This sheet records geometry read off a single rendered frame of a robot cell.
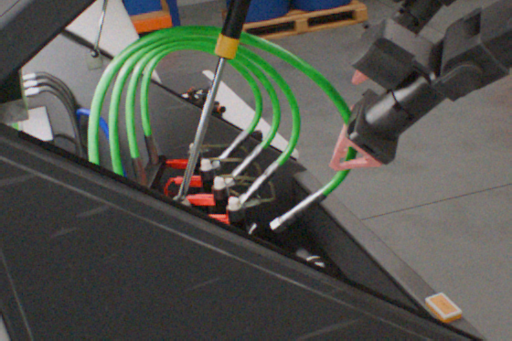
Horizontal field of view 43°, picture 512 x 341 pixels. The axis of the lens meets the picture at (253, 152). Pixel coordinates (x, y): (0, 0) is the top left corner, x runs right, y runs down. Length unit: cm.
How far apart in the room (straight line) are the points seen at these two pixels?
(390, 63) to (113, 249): 39
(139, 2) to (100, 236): 577
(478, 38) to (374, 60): 12
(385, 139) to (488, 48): 19
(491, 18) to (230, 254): 38
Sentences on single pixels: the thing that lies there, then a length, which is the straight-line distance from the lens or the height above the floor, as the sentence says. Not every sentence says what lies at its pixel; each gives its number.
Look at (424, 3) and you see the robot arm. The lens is 116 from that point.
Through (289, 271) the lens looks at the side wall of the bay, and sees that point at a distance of 70.
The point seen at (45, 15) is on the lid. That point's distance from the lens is 52.
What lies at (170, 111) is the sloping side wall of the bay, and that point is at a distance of 129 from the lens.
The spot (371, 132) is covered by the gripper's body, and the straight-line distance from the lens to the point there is 85.
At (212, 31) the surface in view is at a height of 141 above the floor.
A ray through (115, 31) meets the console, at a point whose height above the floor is 133.
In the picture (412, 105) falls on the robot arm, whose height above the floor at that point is 131.
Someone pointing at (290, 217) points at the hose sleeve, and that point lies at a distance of 95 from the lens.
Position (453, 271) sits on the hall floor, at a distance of 270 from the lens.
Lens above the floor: 163
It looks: 26 degrees down
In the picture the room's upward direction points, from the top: 8 degrees counter-clockwise
